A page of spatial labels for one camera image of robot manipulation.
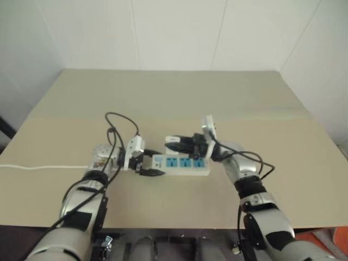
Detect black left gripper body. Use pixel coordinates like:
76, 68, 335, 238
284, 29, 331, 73
128, 153, 147, 175

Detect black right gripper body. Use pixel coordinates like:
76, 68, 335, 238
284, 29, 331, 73
191, 133, 209, 161

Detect white charger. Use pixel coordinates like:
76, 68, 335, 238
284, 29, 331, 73
164, 135, 182, 150

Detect white power strip blue sockets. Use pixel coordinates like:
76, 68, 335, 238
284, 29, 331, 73
143, 153, 211, 177

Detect silver metal clamp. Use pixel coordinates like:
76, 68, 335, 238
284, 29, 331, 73
101, 235, 114, 249

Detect black object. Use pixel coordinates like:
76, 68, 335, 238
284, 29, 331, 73
0, 115, 17, 153

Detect orange object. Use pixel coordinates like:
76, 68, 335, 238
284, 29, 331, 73
333, 226, 348, 258

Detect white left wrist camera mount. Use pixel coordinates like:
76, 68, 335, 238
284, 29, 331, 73
123, 135, 145, 171

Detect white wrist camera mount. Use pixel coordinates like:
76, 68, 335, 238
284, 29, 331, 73
200, 115, 218, 159
123, 135, 145, 171

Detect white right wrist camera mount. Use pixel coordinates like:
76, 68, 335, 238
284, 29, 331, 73
200, 115, 218, 159

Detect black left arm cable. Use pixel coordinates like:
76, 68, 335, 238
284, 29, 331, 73
50, 111, 141, 229

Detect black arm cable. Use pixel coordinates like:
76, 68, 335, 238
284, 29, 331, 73
50, 111, 141, 229
209, 131, 276, 248

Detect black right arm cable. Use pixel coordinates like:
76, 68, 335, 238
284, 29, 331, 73
209, 131, 276, 248

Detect white power strip cord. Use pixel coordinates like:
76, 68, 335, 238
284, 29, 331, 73
0, 163, 90, 171

